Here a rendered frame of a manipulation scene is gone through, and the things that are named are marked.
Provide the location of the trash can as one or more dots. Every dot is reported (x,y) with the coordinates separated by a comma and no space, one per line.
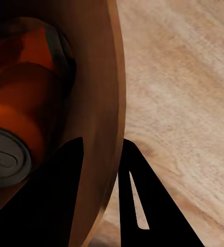
(93,100)

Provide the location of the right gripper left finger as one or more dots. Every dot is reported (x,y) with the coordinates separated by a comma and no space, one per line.
(41,213)

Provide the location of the can of soda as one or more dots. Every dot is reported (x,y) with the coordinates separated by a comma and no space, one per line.
(44,46)
(29,100)

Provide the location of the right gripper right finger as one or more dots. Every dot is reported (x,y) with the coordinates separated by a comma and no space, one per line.
(167,225)

